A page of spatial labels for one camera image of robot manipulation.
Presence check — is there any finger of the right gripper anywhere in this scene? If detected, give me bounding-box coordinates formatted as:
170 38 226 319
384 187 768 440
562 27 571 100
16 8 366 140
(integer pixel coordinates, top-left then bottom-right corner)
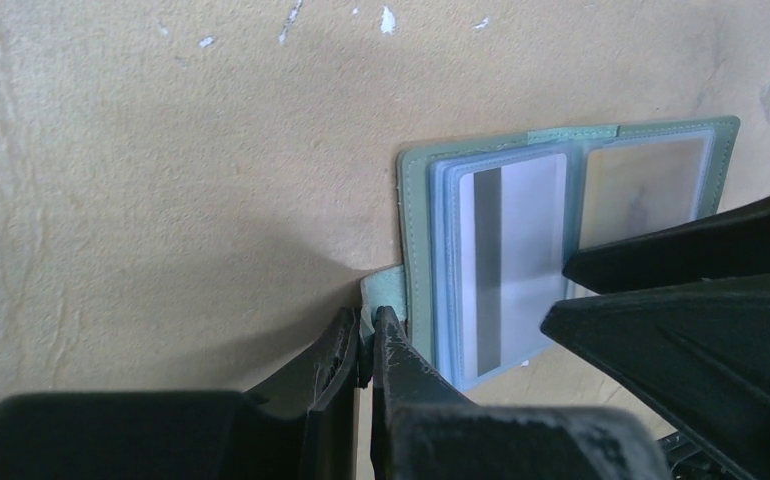
541 274 770 479
563 196 770 294

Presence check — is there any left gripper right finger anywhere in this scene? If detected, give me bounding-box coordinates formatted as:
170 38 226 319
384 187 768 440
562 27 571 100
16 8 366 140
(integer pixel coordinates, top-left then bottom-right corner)
371 306 671 479

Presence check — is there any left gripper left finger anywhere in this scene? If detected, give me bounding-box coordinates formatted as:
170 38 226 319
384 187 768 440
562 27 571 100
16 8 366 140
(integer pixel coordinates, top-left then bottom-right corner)
0 309 360 479

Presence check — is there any gold credit card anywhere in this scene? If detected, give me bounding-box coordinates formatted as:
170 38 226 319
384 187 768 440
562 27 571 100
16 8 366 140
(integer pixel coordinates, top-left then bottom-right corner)
579 135 710 249

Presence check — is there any green card holder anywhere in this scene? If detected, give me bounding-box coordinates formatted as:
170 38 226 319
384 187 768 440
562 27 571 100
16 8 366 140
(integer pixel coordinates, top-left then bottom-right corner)
360 115 740 392

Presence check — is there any grey credit card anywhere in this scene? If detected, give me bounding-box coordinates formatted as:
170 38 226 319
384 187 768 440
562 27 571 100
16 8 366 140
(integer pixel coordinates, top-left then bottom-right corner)
457 153 567 386

